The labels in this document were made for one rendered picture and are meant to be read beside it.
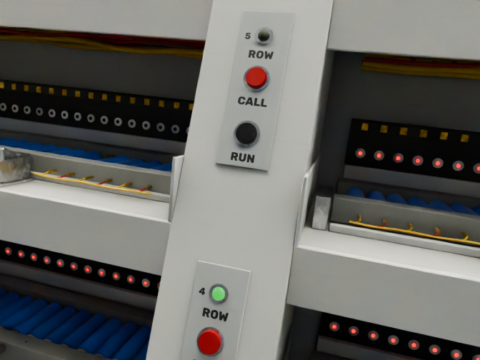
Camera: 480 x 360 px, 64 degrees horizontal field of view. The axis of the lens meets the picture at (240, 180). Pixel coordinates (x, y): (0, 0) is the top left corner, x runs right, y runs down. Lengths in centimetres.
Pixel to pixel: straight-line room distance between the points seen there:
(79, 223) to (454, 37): 32
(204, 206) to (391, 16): 20
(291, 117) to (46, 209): 21
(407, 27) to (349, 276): 18
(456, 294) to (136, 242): 23
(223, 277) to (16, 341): 26
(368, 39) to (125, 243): 24
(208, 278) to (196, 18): 21
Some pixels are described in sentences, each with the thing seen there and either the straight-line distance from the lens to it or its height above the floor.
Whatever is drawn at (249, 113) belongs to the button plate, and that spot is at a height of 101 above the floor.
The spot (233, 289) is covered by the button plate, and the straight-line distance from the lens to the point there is 29.
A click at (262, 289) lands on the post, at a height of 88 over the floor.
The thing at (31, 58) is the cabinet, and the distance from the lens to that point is 69.
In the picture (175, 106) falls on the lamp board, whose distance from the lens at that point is 50.
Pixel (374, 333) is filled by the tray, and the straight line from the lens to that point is 47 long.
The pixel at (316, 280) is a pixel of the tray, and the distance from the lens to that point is 29.
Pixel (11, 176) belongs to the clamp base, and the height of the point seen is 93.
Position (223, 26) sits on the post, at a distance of 33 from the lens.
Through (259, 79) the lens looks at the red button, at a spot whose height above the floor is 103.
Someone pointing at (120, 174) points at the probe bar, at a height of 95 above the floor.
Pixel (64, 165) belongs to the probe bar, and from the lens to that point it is 41.
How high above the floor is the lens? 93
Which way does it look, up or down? 5 degrees up
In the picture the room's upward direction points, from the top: 10 degrees clockwise
